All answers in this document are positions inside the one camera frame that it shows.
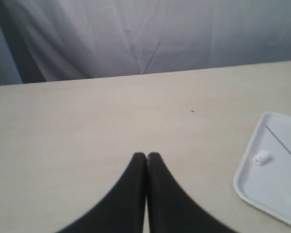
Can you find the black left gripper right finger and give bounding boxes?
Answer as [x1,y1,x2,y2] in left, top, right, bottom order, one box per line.
[147,152,234,233]

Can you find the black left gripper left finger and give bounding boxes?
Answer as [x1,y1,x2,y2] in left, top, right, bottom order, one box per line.
[59,152,146,233]

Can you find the white marshmallow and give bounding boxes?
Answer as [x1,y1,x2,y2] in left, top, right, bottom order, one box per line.
[253,150,271,166]

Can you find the thin metal skewer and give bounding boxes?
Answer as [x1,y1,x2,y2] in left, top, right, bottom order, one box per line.
[265,125,291,156]

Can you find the white plastic tray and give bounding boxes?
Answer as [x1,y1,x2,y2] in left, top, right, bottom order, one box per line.
[233,112,291,226]

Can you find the white backdrop cloth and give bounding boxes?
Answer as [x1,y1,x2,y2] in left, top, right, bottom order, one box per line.
[0,0,291,83]

